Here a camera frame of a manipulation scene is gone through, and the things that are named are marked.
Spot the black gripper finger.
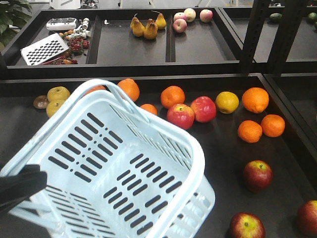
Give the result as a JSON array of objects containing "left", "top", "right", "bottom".
[{"left": 0, "top": 165, "right": 48, "bottom": 215}]

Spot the light blue plastic basket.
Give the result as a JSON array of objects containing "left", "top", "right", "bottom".
[{"left": 0, "top": 79, "right": 215, "bottom": 238}]

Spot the dark red apple front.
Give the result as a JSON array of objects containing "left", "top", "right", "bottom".
[{"left": 229, "top": 212, "right": 265, "bottom": 238}]

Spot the dark red apple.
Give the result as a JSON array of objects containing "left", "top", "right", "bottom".
[
  {"left": 243, "top": 160, "right": 273, "bottom": 193},
  {"left": 229, "top": 212, "right": 265, "bottom": 238}
]

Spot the yellow apple front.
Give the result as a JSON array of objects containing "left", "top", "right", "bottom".
[{"left": 46, "top": 99, "right": 65, "bottom": 118}]

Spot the yellow apple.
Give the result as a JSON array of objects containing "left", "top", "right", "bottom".
[
  {"left": 47, "top": 86, "right": 70, "bottom": 102},
  {"left": 46, "top": 99, "right": 65, "bottom": 118}
]

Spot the yellow apple back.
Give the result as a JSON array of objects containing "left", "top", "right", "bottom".
[{"left": 47, "top": 86, "right": 70, "bottom": 102}]

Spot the orange far left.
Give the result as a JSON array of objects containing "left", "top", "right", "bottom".
[{"left": 84, "top": 85, "right": 106, "bottom": 96}]

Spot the white perforated tray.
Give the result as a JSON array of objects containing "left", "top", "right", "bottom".
[{"left": 21, "top": 33, "right": 69, "bottom": 66}]

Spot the large orange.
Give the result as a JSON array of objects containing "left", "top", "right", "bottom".
[
  {"left": 117, "top": 78, "right": 140, "bottom": 102},
  {"left": 242, "top": 87, "right": 269, "bottom": 114}
]

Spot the small orange centre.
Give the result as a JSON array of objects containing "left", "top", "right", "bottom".
[{"left": 140, "top": 104, "right": 158, "bottom": 116}]

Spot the small orange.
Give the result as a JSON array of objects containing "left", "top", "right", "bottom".
[
  {"left": 238, "top": 120, "right": 263, "bottom": 143},
  {"left": 140, "top": 104, "right": 158, "bottom": 116},
  {"left": 261, "top": 114, "right": 285, "bottom": 137}
]

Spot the white device box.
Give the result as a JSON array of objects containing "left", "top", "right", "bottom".
[{"left": 46, "top": 17, "right": 77, "bottom": 31}]

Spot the potted green plant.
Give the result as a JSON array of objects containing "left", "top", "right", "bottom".
[{"left": 0, "top": 0, "right": 32, "bottom": 50}]

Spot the red apple with stem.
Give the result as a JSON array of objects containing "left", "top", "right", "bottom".
[{"left": 166, "top": 104, "right": 195, "bottom": 130}]

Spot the red pink apple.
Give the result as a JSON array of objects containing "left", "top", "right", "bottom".
[{"left": 190, "top": 96, "right": 216, "bottom": 123}]

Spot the brown yellow pear group front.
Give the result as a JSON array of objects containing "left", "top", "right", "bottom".
[{"left": 144, "top": 18, "right": 158, "bottom": 40}]

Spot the brown yellow pear back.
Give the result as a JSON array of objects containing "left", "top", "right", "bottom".
[{"left": 155, "top": 13, "right": 166, "bottom": 30}]

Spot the yellow round fruit right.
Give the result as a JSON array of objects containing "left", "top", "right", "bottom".
[{"left": 215, "top": 91, "right": 239, "bottom": 114}]

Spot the pink apple back tray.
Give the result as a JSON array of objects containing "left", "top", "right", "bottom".
[{"left": 173, "top": 18, "right": 187, "bottom": 33}]

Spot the small orange lower left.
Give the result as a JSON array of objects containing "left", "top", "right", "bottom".
[{"left": 238, "top": 120, "right": 263, "bottom": 143}]

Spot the large orange right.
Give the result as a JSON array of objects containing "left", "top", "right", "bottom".
[{"left": 242, "top": 87, "right": 269, "bottom": 114}]

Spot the small orange lower right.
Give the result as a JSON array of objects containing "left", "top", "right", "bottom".
[{"left": 261, "top": 114, "right": 285, "bottom": 137}]

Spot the black rack post left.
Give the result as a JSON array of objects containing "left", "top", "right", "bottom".
[{"left": 239, "top": 0, "right": 270, "bottom": 74}]

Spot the black rack post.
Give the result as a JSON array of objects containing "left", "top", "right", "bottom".
[
  {"left": 267, "top": 0, "right": 308, "bottom": 74},
  {"left": 239, "top": 0, "right": 270, "bottom": 74}
]

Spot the black rack post right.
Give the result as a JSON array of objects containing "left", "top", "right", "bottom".
[{"left": 267, "top": 0, "right": 308, "bottom": 74}]

